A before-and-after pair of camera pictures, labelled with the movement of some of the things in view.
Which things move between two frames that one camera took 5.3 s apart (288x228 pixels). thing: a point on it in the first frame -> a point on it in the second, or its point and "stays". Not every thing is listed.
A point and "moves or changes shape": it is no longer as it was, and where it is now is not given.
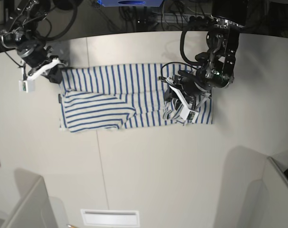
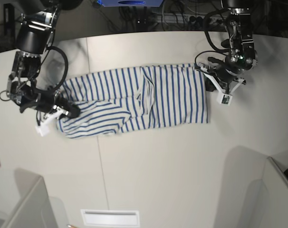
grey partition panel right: [278, 200] stays
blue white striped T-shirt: [102, 97] moves or changes shape
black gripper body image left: [33, 54] -> [43, 100]
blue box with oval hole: [131, 3] stays
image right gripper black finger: [170, 95] -> [209, 86]
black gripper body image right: [192, 83] -> [227, 70]
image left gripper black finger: [54, 74] -> [74, 111]
